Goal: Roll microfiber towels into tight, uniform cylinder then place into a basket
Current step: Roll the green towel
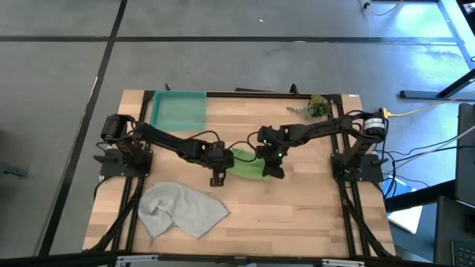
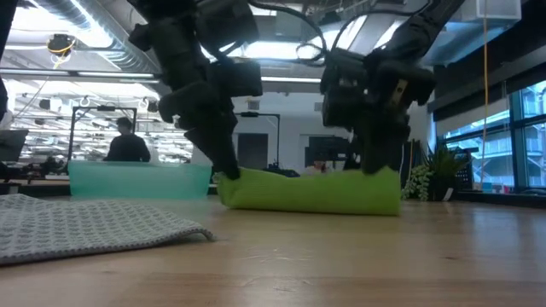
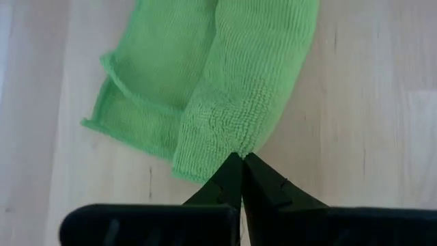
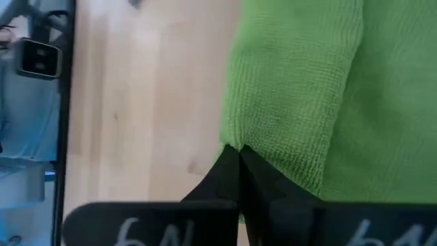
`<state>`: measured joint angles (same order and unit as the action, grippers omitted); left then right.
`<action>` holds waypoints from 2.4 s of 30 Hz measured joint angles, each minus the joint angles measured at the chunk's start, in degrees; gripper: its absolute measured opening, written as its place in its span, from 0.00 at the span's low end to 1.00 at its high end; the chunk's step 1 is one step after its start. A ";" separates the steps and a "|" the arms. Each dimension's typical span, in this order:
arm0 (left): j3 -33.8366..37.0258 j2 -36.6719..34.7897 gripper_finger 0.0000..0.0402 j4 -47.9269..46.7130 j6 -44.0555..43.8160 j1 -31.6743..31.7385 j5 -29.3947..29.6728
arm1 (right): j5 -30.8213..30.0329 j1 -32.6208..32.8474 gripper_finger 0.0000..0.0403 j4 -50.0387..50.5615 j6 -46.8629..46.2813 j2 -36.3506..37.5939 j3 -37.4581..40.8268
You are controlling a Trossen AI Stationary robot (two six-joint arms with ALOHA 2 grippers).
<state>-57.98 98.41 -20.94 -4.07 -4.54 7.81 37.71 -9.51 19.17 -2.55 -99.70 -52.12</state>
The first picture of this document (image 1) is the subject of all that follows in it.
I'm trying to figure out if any teal translucent plastic basket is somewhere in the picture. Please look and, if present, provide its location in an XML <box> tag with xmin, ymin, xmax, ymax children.
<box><xmin>151</xmin><ymin>90</ymin><xmax>208</xmax><ymax>131</ymax></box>

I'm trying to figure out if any black aluminium table frame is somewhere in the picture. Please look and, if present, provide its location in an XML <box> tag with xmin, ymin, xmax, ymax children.
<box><xmin>83</xmin><ymin>88</ymin><xmax>396</xmax><ymax>260</ymax></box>

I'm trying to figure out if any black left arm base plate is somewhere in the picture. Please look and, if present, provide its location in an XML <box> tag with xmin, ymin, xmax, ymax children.
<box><xmin>93</xmin><ymin>148</ymin><xmax>153</xmax><ymax>178</ymax></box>

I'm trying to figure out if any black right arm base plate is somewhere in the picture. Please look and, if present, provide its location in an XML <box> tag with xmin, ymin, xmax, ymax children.
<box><xmin>331</xmin><ymin>152</ymin><xmax>389</xmax><ymax>182</ymax></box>

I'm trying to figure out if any yellow extension cable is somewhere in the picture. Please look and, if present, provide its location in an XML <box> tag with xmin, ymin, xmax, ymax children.
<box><xmin>381</xmin><ymin>90</ymin><xmax>475</xmax><ymax>118</ymax></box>

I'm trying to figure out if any green microfiber towel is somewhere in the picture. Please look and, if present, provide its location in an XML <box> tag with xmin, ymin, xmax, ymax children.
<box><xmin>226</xmin><ymin>148</ymin><xmax>275</xmax><ymax>182</ymax></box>

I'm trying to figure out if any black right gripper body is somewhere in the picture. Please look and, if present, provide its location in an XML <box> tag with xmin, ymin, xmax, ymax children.
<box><xmin>256</xmin><ymin>125</ymin><xmax>286</xmax><ymax>168</ymax></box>

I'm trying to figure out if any white paper sheet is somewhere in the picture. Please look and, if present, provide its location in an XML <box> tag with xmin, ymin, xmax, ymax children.
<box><xmin>387</xmin><ymin>205</ymin><xmax>424</xmax><ymax>234</ymax></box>

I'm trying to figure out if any black keyboard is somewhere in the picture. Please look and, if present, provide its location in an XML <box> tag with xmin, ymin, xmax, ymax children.
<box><xmin>451</xmin><ymin>240</ymin><xmax>475</xmax><ymax>267</ymax></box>

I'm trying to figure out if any silver metal bracket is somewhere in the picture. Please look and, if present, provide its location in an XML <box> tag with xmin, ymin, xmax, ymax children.
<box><xmin>321</xmin><ymin>258</ymin><xmax>367</xmax><ymax>267</ymax></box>
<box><xmin>117</xmin><ymin>254</ymin><xmax>160</xmax><ymax>266</ymax></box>

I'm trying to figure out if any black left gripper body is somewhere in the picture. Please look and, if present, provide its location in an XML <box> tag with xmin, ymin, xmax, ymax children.
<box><xmin>206</xmin><ymin>142</ymin><xmax>235</xmax><ymax>172</ymax></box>

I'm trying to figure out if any artificial green plant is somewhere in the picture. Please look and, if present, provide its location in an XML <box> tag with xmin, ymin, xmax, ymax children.
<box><xmin>286</xmin><ymin>94</ymin><xmax>333</xmax><ymax>119</ymax></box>

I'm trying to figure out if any black desk leg frame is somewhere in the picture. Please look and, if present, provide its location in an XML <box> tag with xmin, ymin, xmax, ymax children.
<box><xmin>399</xmin><ymin>0</ymin><xmax>475</xmax><ymax>100</ymax></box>

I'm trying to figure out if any black desk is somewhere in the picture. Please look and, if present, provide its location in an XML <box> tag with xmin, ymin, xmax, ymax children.
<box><xmin>384</xmin><ymin>179</ymin><xmax>475</xmax><ymax>267</ymax></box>

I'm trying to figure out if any grey microfiber towel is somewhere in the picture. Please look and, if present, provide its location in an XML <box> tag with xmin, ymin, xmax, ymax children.
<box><xmin>137</xmin><ymin>181</ymin><xmax>230</xmax><ymax>240</ymax></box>

